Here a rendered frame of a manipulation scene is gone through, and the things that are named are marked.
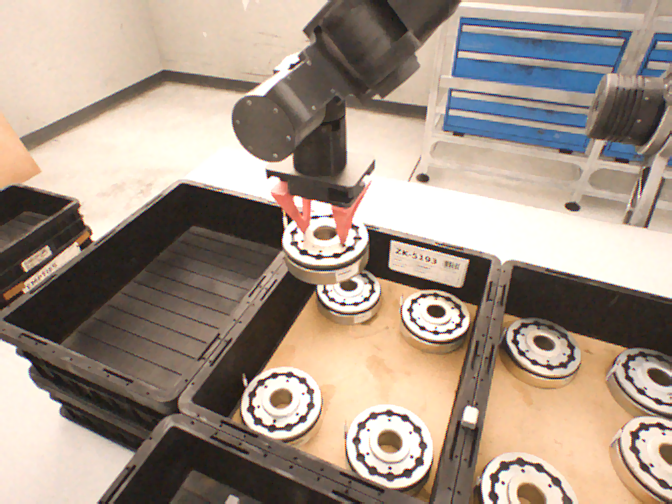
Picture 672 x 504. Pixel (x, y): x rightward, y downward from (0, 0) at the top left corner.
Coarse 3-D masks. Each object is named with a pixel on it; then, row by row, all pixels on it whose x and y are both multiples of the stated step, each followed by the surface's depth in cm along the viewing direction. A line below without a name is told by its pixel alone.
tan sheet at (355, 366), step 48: (384, 288) 76; (288, 336) 68; (336, 336) 68; (384, 336) 68; (336, 384) 61; (384, 384) 61; (432, 384) 61; (336, 432) 56; (432, 432) 56; (432, 480) 51
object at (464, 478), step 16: (544, 272) 64; (560, 272) 64; (608, 288) 62; (624, 288) 62; (496, 304) 59; (656, 304) 60; (496, 320) 57; (496, 336) 55; (496, 352) 53; (480, 368) 52; (480, 384) 50; (480, 400) 48; (480, 416) 47; (480, 432) 46; (464, 448) 44; (464, 464) 43; (464, 480) 42; (464, 496) 41
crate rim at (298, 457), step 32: (480, 256) 67; (480, 320) 57; (224, 352) 53; (480, 352) 53; (192, 384) 50; (192, 416) 47; (224, 416) 47; (288, 448) 44; (448, 448) 44; (352, 480) 42; (448, 480) 42
